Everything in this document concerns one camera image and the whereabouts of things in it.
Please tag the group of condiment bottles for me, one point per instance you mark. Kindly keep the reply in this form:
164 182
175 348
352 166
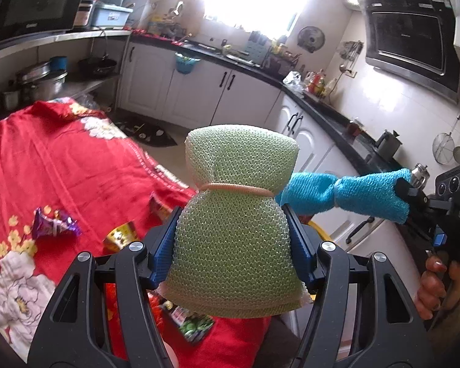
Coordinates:
320 84

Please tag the teal countertop organizer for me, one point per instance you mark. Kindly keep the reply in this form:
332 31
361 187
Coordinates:
258 46

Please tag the green foam net sleeve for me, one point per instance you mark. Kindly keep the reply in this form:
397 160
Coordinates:
230 245

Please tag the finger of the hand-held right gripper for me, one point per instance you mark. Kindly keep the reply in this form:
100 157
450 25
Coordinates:
419 227
406 191

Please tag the grey metal pitcher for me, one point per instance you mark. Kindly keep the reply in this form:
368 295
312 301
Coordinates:
388 145

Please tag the black range hood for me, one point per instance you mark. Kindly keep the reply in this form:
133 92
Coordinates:
406 38

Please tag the green snack packet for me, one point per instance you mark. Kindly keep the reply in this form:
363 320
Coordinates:
191 327

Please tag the person's right hand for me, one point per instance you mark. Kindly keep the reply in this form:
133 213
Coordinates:
433 280

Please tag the blue cloth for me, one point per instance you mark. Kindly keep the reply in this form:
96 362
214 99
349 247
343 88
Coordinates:
360 195

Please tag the red floral tablecloth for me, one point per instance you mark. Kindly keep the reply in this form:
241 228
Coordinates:
61 161

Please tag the silver exhaust duct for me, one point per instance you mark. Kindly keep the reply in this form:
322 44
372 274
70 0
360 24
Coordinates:
352 3

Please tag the pale cutting board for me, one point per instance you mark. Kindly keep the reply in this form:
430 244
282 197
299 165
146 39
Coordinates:
191 13

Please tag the blue round container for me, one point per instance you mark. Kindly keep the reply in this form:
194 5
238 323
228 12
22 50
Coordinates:
59 63

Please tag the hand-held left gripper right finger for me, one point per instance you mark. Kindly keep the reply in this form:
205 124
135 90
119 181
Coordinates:
298 246

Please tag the wall utensil rack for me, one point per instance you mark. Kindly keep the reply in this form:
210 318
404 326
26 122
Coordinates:
350 55

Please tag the dark floor mat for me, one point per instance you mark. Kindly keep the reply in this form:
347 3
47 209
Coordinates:
149 134

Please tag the small steel pot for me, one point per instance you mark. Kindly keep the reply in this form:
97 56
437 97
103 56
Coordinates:
10 99

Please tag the blue plastic box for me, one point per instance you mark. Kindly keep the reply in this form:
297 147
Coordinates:
111 15

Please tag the shiny steel teapot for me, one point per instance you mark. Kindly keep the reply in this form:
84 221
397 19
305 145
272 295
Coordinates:
419 176

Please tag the metal mesh strainer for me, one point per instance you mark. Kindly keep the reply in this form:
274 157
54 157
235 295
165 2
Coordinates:
443 148

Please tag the gold foil wrapper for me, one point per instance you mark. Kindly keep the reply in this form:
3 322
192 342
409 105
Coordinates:
119 235

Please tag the stacked stainless steel pots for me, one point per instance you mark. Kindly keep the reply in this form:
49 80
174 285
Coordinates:
42 82

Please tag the black wok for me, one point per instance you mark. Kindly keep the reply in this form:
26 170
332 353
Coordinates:
97 67

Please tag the purple candy wrapper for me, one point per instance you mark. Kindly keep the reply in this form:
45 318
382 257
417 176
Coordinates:
55 226

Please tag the metal kitchen shelf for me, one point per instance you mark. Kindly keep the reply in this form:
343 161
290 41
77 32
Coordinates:
61 36

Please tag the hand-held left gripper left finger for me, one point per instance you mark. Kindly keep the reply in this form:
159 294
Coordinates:
164 247

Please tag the black kitchen countertop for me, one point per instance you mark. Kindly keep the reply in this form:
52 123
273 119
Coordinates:
329 117

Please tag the small red jar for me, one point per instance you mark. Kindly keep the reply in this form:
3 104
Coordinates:
355 128

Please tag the blue hanging basket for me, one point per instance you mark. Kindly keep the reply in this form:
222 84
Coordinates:
187 64

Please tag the black microwave oven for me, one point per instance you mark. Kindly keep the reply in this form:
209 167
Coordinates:
38 4

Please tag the clear plastic bag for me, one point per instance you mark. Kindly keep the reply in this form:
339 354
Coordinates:
293 80

